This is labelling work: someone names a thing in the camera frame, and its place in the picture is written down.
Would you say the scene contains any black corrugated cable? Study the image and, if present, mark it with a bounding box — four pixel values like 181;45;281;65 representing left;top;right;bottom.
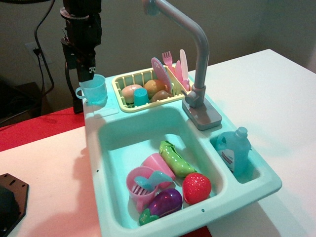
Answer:
64;59;80;99

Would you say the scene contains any blue toy spoon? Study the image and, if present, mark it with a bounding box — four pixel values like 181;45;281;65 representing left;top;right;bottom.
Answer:
134;170;173;192

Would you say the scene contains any yellow plastic dish rack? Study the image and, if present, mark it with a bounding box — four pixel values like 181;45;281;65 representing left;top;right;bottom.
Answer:
112;67;187;113

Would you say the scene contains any teal plastic toy sink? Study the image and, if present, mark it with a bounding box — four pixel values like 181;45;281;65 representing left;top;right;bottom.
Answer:
83;76;282;237

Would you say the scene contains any purple toy eggplant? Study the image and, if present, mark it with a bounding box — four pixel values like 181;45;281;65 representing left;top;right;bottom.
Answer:
139;188;183;226

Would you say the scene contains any toy burger bun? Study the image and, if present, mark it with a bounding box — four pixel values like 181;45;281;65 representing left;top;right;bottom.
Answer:
121;84;142;103

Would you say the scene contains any toy potato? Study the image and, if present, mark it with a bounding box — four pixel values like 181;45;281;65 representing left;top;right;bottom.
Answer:
143;79;168;99

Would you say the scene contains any red cloth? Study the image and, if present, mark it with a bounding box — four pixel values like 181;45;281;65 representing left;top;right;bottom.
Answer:
0;108;84;151

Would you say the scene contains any grey toy faucet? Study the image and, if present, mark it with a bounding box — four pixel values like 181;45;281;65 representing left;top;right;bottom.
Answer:
142;0;222;130

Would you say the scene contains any pink toy knife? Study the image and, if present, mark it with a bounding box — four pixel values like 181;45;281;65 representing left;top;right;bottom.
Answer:
180;49;189;80

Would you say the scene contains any pink toy mug upright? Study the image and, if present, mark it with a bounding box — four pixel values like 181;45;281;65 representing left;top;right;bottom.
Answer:
126;166;158;212

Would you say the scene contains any black mount plate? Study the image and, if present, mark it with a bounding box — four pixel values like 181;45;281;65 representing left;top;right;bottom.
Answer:
0;173;29;237

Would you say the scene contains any pink toy fork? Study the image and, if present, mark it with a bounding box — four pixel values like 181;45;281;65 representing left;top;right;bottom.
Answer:
162;51;174;71

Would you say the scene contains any pink toy cup lying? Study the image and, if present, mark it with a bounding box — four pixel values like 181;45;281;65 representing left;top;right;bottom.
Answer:
141;153;175;189

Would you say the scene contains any black power cable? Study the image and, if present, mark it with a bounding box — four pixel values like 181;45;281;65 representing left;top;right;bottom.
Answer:
35;0;56;99

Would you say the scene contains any pink fork in mug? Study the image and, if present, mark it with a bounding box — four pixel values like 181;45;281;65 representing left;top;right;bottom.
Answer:
132;184;148;196

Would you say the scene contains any translucent blue toy cup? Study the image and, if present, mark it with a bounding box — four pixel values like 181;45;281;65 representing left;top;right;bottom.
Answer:
75;74;108;104

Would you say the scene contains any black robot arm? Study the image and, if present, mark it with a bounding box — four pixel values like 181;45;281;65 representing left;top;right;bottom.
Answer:
60;0;102;82

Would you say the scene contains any white wall outlet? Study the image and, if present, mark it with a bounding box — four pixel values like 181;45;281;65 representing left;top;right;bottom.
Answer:
25;41;52;66

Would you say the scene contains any blue toy detergent bottle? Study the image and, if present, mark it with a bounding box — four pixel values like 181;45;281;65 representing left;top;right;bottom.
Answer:
215;127;251;177

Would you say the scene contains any dark box in background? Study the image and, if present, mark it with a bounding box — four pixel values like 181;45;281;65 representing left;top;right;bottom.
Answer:
0;80;52;127

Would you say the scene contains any pink toy plate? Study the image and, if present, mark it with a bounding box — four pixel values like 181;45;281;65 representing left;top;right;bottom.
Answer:
151;57;172;93

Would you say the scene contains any brown toy food piece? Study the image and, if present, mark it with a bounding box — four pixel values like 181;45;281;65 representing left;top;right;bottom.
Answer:
150;90;172;103

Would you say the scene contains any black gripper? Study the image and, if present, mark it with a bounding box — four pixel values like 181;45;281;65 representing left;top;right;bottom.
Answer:
61;13;102;82

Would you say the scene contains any green toy pea pod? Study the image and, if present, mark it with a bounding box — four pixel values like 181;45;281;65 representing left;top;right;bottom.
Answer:
159;140;197;178

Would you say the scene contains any small teal toy cup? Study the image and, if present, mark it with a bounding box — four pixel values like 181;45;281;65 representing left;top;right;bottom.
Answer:
134;88;149;106

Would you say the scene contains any red toy strawberry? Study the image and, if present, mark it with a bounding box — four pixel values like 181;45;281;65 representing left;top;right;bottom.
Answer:
182;173;212;204

